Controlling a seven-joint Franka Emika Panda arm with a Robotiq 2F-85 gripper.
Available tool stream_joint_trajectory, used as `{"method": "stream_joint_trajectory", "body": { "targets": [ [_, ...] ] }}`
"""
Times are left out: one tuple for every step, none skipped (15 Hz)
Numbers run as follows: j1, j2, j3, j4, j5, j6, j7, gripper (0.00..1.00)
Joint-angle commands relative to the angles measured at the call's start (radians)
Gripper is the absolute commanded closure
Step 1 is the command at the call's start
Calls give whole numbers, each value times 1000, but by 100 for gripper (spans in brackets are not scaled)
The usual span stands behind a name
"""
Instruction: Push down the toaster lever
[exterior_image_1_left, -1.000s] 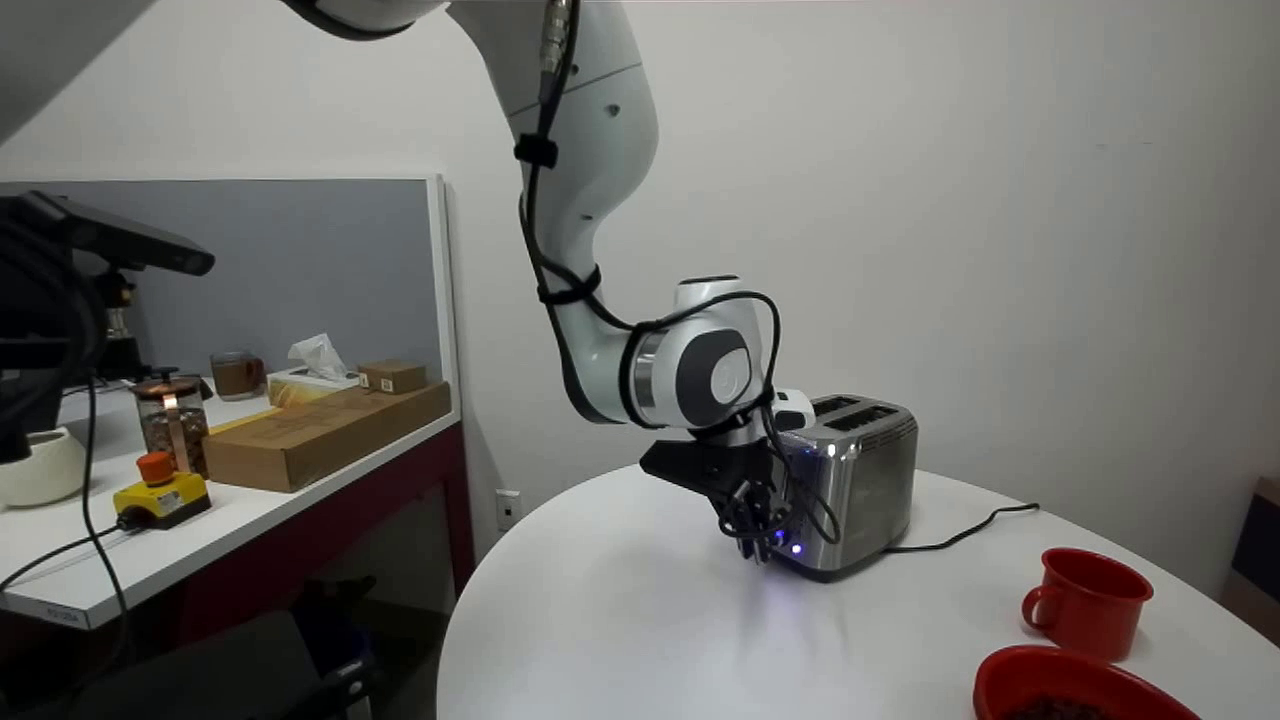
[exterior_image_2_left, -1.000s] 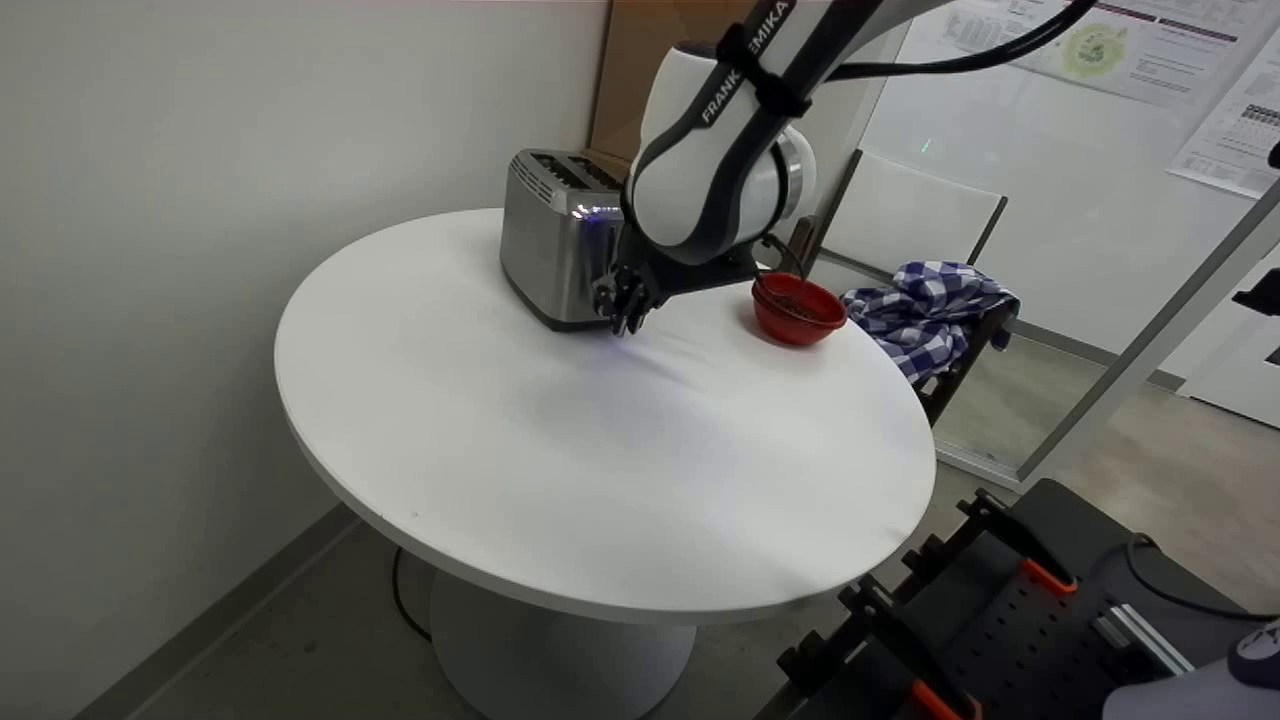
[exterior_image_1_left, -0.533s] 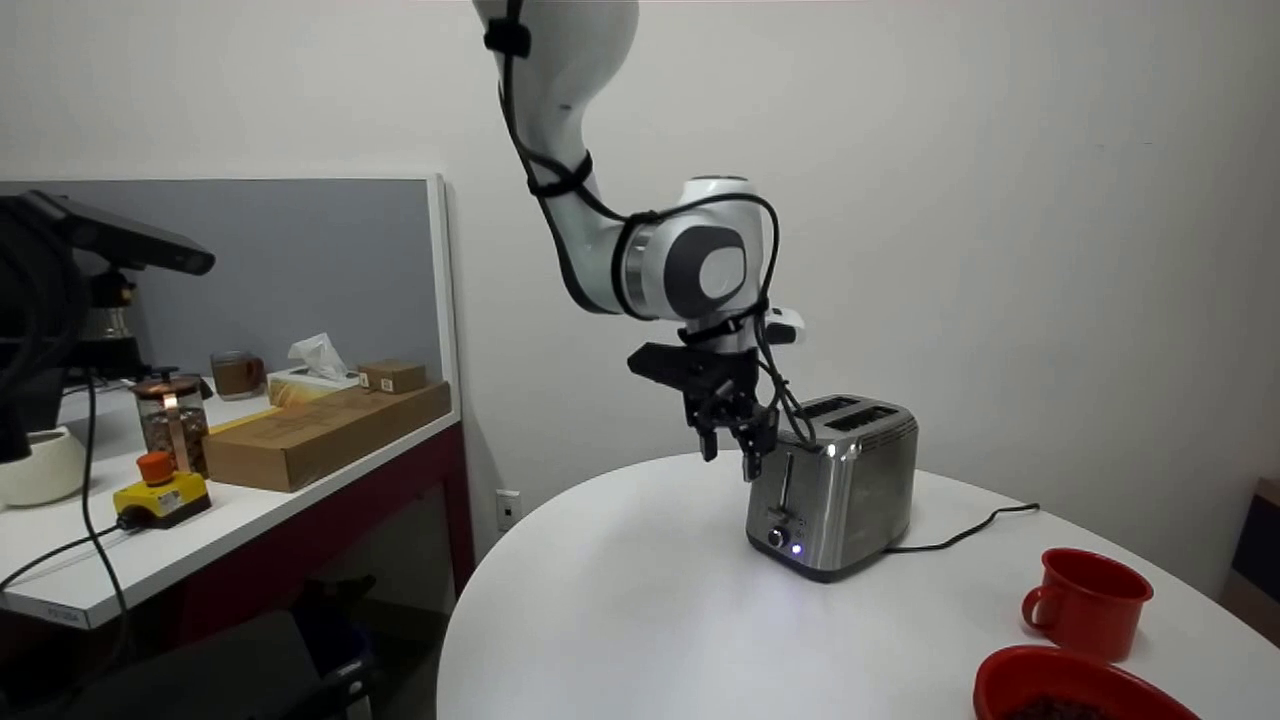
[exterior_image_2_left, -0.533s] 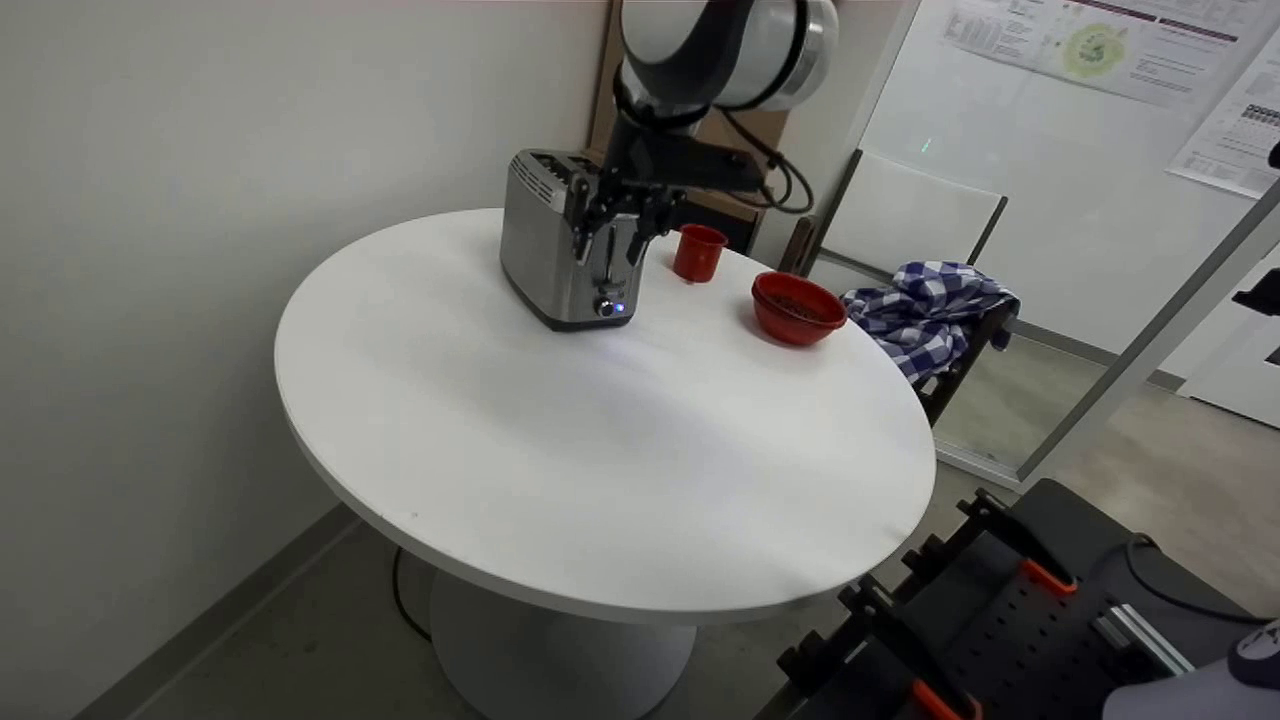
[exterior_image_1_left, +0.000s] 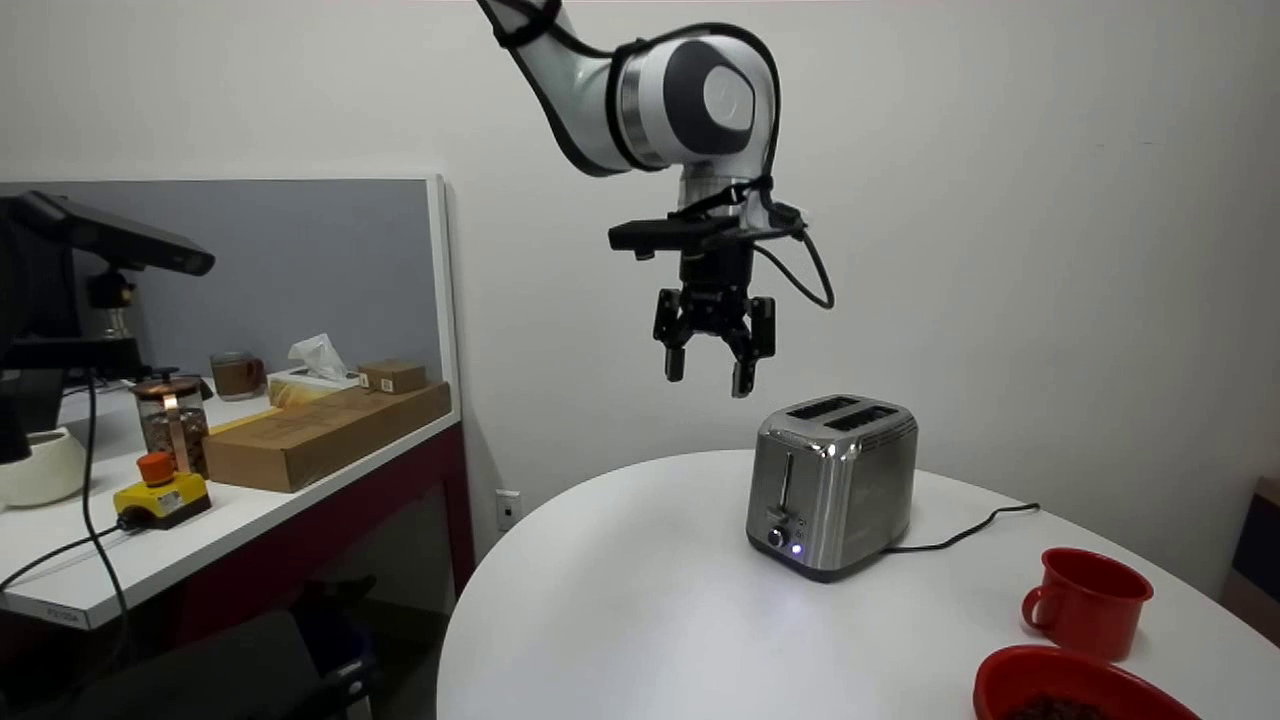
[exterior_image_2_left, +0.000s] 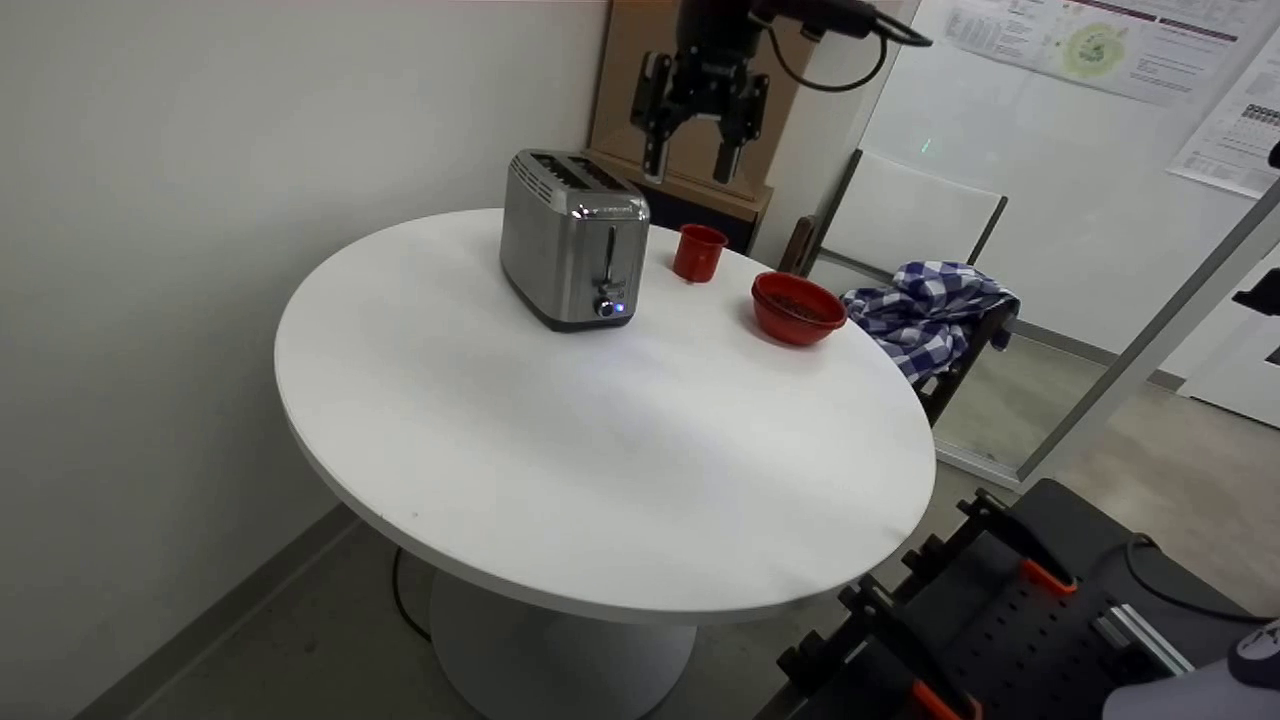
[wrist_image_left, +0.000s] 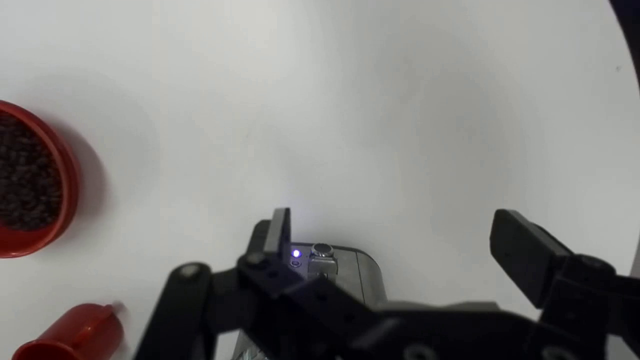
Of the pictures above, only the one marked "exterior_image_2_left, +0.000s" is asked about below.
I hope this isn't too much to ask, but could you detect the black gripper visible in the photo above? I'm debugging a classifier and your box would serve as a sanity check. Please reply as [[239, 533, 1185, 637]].
[[629, 0, 772, 187]]

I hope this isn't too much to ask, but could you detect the silver two-slot toaster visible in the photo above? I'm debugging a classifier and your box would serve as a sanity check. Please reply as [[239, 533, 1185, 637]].
[[495, 149, 656, 335]]

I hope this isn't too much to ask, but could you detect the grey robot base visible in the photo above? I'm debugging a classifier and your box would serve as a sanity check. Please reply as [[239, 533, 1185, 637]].
[[1096, 614, 1280, 720]]

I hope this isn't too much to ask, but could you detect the red plastic cup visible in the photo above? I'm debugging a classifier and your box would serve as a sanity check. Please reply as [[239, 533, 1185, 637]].
[[670, 218, 732, 286]]

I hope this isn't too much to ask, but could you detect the red plastic bowl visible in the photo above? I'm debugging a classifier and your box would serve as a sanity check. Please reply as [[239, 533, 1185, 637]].
[[749, 269, 854, 350]]

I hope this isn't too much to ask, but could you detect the blue white checkered cloth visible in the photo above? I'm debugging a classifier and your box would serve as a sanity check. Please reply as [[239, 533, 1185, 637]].
[[839, 256, 1019, 395]]

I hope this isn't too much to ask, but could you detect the black stand under cloth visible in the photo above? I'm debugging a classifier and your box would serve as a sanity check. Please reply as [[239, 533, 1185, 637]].
[[917, 297, 1023, 422]]

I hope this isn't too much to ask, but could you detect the wide poster with green circle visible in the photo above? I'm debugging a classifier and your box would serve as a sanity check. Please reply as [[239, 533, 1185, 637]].
[[936, 0, 1280, 111]]

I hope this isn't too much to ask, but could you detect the grey diagonal metal pole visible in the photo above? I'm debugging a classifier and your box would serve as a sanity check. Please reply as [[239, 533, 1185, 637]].
[[1016, 174, 1280, 483]]

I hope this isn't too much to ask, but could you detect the white text poster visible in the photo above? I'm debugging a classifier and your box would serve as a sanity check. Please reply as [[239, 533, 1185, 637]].
[[1169, 64, 1280, 204]]

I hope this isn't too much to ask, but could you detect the white panel with black shape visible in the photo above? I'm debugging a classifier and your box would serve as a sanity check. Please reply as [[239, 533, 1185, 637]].
[[1175, 261, 1280, 433]]

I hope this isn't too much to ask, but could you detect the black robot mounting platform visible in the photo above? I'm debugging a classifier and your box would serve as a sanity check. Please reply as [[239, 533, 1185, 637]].
[[755, 476, 1280, 720]]

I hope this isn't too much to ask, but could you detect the silver metal bar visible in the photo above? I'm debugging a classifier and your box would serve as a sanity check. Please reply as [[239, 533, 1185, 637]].
[[1088, 600, 1202, 680]]

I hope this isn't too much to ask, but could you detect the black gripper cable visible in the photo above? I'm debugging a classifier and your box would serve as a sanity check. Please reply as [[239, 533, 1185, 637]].
[[761, 16, 898, 101]]

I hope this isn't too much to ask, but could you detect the white board with black frame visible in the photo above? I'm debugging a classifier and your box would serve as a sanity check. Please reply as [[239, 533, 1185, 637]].
[[810, 143, 1013, 290]]

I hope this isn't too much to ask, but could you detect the black clamp with orange handle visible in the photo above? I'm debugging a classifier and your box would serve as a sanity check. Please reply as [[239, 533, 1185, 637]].
[[956, 487, 1083, 605], [836, 576, 989, 720]]

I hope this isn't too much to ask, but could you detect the white round table pedestal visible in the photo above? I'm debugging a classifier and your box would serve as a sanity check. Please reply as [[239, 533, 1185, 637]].
[[423, 573, 700, 720]]

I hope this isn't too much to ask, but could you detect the black cable under table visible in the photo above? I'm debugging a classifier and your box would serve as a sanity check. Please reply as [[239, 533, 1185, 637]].
[[383, 545, 441, 643]]

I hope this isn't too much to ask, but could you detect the black cable on platform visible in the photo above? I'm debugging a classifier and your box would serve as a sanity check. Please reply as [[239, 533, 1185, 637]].
[[1117, 533, 1263, 628]]

